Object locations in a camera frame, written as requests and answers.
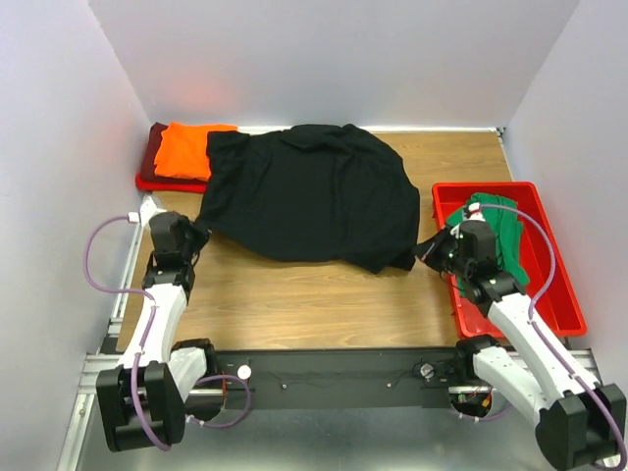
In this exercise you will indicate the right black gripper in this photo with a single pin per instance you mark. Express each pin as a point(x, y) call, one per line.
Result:
point(427, 251)

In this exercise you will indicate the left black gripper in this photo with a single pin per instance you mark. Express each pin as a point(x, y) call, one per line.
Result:
point(202, 232)

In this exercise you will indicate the black t shirt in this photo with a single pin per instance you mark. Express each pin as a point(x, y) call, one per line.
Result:
point(313, 193)

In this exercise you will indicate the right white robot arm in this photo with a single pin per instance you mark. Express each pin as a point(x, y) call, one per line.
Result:
point(577, 420)

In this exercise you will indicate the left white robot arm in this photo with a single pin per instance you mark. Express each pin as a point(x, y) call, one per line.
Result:
point(142, 399)

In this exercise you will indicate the green t shirt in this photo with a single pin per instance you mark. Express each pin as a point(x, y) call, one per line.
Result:
point(508, 230)

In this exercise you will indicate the red folded t shirt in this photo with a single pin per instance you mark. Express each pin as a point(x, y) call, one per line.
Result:
point(183, 186)

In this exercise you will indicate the maroon folded t shirt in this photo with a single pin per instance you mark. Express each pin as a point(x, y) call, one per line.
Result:
point(147, 165)

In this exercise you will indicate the orange folded t shirt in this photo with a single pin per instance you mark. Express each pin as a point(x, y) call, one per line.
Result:
point(182, 153)

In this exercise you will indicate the red plastic bin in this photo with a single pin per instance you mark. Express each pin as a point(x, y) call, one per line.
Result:
point(558, 306)

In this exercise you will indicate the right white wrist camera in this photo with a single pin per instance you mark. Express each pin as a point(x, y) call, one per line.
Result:
point(472, 212)

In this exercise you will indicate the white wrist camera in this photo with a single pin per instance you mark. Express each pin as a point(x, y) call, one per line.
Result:
point(150, 206)
point(472, 212)

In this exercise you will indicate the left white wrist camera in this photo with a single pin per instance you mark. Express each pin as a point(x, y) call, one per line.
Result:
point(150, 206)

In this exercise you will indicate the aluminium frame rail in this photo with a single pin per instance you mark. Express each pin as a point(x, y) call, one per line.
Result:
point(95, 363)

